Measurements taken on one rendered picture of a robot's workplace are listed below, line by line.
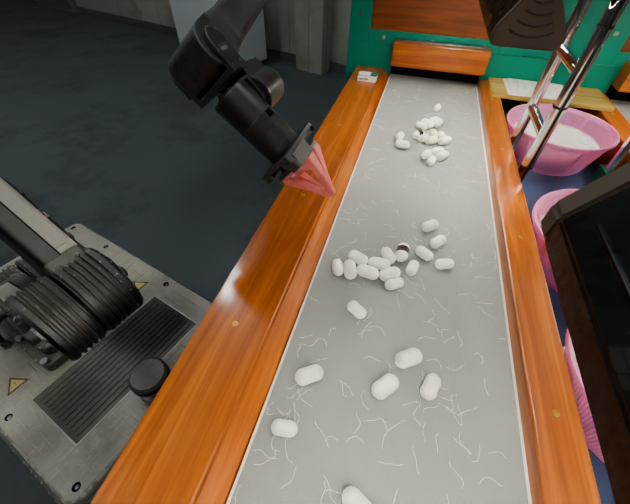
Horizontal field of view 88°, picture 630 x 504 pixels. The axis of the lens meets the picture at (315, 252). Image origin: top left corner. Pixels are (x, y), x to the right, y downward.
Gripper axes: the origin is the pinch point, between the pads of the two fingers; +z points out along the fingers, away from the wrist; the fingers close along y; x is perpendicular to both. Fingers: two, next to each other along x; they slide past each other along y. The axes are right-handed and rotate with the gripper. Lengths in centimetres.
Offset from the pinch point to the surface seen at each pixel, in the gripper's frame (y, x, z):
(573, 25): 47, -36, 18
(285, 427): -31.6, 4.5, 9.0
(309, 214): 3.3, 9.1, 2.4
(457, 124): 56, -7, 25
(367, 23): 88, 3, -11
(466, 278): -1.5, -7.7, 25.7
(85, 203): 61, 163, -60
